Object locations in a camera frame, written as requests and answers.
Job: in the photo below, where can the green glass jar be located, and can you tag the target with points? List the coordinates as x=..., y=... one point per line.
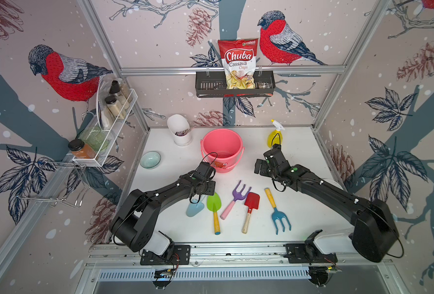
x=95, y=137

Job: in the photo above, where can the green toy shovel yellow handle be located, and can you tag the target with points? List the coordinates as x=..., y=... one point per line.
x=214, y=204

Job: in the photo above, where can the white ceramic cup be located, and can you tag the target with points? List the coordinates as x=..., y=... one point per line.
x=177, y=124

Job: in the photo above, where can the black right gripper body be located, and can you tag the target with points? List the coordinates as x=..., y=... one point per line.
x=273, y=175

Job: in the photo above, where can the blue toy fork yellow handle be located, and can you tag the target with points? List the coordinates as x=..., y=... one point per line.
x=277, y=215

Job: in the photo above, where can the red Chuba chips bag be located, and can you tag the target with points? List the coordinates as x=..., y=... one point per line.
x=239, y=62

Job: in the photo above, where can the purple toy rake pink handle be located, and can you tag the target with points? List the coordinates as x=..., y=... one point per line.
x=238, y=194

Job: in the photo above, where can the white bowl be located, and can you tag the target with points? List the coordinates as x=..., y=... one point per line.
x=333, y=183

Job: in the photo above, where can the yellow spray bottle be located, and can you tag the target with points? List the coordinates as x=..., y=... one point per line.
x=276, y=136

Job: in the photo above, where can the red toy spade wooden handle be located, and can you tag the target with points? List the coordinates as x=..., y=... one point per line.
x=252, y=203

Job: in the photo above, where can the orange jar black lid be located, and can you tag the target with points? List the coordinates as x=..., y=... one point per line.
x=81, y=150

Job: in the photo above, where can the chrome wire rack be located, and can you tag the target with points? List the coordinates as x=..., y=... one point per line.
x=66, y=185

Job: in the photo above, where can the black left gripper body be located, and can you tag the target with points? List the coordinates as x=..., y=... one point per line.
x=204, y=184

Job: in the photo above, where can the black wall basket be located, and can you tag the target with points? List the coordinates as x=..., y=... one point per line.
x=219, y=85

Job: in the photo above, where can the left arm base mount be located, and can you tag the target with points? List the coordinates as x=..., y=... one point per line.
x=173, y=255

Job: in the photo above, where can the light green bowl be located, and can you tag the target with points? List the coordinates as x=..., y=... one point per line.
x=150, y=160

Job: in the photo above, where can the white wire wall shelf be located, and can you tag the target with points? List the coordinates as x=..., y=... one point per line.
x=106, y=121

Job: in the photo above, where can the spice bottle black cap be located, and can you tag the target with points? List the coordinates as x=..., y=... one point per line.
x=115, y=107
x=115, y=90

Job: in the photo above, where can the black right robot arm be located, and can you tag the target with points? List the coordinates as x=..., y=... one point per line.
x=374, y=232

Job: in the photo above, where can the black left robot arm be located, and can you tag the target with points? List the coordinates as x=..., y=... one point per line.
x=135, y=221

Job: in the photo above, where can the pink plastic bucket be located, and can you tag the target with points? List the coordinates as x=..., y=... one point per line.
x=222, y=149

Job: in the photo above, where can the light blue toy trowel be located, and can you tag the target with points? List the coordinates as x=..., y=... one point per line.
x=195, y=208

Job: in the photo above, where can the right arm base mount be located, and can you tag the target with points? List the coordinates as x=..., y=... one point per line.
x=307, y=252

